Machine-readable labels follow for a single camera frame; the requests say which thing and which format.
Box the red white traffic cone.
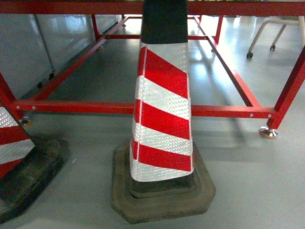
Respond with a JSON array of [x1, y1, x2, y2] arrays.
[[112, 0, 216, 224]]

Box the grey cabinet panels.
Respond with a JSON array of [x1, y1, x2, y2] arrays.
[[0, 13, 122, 100]]

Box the white chair base with casters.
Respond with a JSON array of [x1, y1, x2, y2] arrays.
[[246, 15, 305, 59]]

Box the red metal table frame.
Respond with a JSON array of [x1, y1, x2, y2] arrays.
[[0, 0, 305, 138]]

